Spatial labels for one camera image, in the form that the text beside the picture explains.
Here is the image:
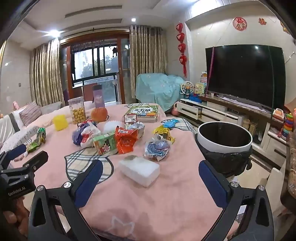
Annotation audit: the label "orange snack bag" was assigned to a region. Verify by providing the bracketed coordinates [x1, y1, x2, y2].
[115, 126, 139, 155]

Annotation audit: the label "brown marble table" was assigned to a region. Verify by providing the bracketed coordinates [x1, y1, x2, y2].
[280, 130, 296, 214]

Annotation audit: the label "white trash bin black liner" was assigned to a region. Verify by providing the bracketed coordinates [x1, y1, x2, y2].
[195, 121, 253, 178]

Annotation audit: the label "white television cabinet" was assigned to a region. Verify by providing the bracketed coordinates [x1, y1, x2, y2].
[179, 94, 289, 161]

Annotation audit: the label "pink floor toy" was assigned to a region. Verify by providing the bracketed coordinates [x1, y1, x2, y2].
[171, 103, 182, 117]

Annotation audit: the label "green foil wrapper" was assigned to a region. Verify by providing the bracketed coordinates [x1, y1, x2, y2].
[26, 127, 47, 153]

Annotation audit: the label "thick white-edged book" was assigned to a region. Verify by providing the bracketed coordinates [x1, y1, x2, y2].
[125, 114, 159, 123]

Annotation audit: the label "beige patterned curtain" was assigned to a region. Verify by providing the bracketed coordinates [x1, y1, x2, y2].
[30, 38, 65, 107]
[129, 24, 168, 100]

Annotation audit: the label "green carton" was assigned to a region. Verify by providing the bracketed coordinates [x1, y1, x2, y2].
[93, 132, 117, 156]

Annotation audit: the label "thin pink stick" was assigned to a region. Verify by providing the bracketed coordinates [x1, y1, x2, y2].
[204, 46, 215, 100]

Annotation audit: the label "purple tumbler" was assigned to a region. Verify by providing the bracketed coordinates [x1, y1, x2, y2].
[92, 85, 106, 109]

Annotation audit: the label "yellow stacked containers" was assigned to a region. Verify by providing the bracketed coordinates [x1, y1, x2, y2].
[241, 118, 251, 133]

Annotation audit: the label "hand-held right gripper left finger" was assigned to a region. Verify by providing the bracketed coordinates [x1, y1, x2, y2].
[27, 159, 121, 241]

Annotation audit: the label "toy ferris wheel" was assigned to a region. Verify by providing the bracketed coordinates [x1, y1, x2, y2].
[180, 81, 195, 99]

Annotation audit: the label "yellow wrapper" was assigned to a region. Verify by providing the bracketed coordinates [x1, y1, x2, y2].
[153, 125, 176, 142]

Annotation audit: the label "blue plastic bag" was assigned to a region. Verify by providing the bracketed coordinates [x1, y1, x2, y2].
[72, 123, 93, 147]

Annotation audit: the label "red hanging knot decoration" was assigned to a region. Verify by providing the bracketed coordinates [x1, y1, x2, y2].
[176, 22, 188, 78]

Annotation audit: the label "teal cloth furniture cover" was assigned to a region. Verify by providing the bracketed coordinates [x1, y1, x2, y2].
[135, 73, 186, 112]

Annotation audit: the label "black flat television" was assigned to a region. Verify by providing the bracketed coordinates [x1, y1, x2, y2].
[205, 44, 285, 110]

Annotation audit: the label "pale sofa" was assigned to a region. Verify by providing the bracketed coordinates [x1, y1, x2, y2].
[0, 100, 93, 158]

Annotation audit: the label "brown chair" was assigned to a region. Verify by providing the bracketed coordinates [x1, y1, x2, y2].
[82, 84, 98, 103]

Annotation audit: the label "red apple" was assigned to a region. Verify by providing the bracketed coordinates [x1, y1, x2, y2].
[90, 107, 109, 123]

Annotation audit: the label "brown framed balcony window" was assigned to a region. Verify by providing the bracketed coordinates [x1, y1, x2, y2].
[59, 34, 130, 103]

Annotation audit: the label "striped pillow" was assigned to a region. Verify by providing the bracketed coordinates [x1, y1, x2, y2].
[19, 100, 42, 127]

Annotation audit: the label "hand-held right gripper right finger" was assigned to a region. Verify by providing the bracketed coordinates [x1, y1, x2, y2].
[196, 159, 275, 241]

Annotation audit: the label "blue plastic packet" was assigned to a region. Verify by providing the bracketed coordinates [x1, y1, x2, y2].
[162, 117, 183, 128]

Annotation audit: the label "clear jar of yellow balls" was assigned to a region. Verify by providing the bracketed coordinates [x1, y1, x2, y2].
[68, 96, 88, 125]

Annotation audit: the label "toy cash register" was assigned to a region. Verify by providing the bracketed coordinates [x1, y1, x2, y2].
[272, 108, 285, 121]

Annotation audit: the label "silver foil wrapper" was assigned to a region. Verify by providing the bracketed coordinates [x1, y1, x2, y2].
[126, 121, 146, 139]

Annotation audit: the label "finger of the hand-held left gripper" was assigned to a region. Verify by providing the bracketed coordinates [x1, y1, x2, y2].
[0, 143, 27, 172]
[21, 150, 49, 173]

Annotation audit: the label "white chair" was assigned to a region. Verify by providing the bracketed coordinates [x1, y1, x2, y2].
[261, 166, 287, 223]

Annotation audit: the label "person's left hand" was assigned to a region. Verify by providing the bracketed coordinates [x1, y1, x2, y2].
[3, 199, 30, 237]

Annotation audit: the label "white foam block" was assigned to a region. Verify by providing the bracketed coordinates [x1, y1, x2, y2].
[118, 155, 161, 188]

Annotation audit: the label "round red paper cutting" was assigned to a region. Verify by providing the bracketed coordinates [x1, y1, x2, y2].
[232, 16, 248, 31]

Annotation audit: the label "white plastic bag red print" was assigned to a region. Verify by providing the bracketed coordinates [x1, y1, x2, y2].
[80, 124, 102, 148]

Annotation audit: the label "red and white carton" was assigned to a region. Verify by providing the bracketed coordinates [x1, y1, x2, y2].
[122, 114, 138, 125]

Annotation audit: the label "rainbow stacking ring toy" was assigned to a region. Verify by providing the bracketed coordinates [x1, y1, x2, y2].
[283, 113, 295, 138]

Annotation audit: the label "crumpled blue pink wrapper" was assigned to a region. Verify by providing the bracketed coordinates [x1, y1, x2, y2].
[144, 134, 173, 162]

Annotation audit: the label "yellow green toy house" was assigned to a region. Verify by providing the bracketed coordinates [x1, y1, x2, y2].
[195, 82, 207, 95]

